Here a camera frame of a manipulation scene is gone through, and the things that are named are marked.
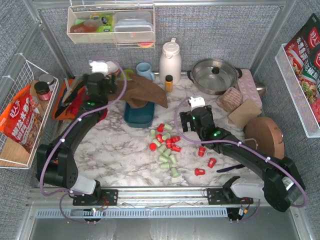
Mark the silver ladle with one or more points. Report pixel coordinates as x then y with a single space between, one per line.
261 88

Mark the pink egg tray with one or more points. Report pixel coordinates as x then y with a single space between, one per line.
246 86

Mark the white wire basket left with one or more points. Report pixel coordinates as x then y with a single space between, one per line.
12 154

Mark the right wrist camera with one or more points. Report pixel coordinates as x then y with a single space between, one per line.
196 102

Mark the white orange bowl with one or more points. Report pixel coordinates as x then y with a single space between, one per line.
112 69

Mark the cream wall shelf basket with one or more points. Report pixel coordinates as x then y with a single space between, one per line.
81 29

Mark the striped pink cloth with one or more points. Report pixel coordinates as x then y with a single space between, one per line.
230 100

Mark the steel pot with lid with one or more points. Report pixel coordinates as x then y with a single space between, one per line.
214 76

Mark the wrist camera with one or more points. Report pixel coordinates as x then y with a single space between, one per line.
98 67
196 102

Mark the purple spoon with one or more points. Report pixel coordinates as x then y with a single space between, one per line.
227 169

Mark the white thermos jug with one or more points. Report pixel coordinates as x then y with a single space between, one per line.
170 62

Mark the silver lidded jar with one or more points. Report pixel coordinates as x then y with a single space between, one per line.
49 79

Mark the red capsule far right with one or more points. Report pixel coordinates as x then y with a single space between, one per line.
201 151

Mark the clear plastic containers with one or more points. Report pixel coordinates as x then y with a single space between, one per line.
133 26

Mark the orange spice bottle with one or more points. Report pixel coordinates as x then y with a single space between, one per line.
168 83

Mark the brown cloth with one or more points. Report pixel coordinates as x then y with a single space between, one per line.
140 90

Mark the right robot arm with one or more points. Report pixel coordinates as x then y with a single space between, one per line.
283 186

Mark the teal storage basket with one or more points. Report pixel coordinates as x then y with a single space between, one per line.
139 117

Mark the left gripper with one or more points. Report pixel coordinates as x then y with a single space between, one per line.
110 85

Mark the red capsule right lower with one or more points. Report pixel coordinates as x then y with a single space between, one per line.
199 172

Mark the green capsule bottom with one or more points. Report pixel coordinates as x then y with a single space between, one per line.
174 172

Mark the red coffee capsule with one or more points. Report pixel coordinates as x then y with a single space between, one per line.
160 128
175 139

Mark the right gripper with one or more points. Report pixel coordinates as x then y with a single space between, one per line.
185 120

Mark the green capsule top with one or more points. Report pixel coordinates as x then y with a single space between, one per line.
168 127

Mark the red cloth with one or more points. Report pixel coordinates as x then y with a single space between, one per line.
69 112

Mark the green packaged bottle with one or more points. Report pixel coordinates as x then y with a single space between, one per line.
107 22

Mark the blue mug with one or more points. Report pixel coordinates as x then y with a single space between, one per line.
144 69

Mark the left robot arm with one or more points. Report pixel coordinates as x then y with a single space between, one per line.
56 164

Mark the green lid cup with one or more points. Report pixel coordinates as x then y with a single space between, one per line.
126 74

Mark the white handled knife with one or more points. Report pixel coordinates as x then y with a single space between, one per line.
69 89

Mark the red capsule right middle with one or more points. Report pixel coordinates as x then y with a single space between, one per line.
212 161

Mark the orange tray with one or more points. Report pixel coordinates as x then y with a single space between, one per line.
65 100

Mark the green capsule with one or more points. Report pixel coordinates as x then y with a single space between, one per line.
165 166
174 172
168 127

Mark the red capsule left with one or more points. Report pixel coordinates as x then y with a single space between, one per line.
152 147

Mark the round wooden board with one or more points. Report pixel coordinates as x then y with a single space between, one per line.
263 134

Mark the green capsule lower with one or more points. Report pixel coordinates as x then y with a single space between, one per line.
165 166

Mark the brown paper square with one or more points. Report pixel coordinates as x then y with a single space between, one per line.
241 116

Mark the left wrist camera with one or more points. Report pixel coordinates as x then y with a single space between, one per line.
98 67

